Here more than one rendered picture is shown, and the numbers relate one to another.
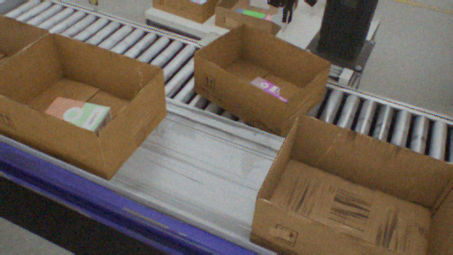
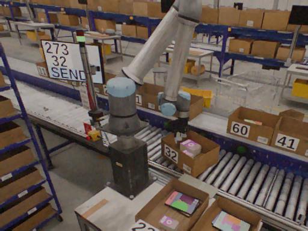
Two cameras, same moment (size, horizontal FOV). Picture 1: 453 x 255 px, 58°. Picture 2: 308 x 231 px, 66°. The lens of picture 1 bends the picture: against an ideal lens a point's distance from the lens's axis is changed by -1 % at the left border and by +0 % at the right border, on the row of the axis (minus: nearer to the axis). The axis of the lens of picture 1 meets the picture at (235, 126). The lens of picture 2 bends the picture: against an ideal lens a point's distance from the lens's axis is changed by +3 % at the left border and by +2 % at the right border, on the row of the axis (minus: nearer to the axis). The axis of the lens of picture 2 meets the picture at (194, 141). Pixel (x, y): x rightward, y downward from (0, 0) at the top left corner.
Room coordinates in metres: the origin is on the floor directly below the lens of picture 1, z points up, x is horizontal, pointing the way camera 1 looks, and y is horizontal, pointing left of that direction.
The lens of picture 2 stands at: (2.74, 0.14, 1.88)
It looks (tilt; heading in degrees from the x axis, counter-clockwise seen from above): 32 degrees down; 187
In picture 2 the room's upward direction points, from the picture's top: 4 degrees clockwise
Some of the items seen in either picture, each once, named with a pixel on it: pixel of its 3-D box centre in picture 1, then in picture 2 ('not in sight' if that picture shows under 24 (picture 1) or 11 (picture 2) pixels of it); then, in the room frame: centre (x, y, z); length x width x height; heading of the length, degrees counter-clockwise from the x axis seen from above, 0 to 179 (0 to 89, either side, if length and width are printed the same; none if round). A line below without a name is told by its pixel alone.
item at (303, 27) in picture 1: (264, 18); (168, 217); (1.82, -0.10, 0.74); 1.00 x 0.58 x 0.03; 66
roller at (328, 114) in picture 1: (320, 133); (167, 148); (1.06, -0.30, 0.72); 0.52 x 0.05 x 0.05; 159
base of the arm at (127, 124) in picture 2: not in sight; (124, 118); (1.58, -0.43, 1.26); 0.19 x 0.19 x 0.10
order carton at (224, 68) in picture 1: (260, 77); (189, 150); (1.21, -0.08, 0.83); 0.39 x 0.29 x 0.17; 55
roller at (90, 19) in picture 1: (57, 43); (304, 200); (1.47, 0.79, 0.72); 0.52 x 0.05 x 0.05; 159
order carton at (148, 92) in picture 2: not in sight; (150, 95); (0.44, -0.65, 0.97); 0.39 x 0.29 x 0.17; 69
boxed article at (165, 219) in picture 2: (261, 2); (168, 224); (1.90, -0.08, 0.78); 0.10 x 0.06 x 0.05; 72
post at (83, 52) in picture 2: not in sight; (93, 104); (1.12, -0.90, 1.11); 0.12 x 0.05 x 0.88; 69
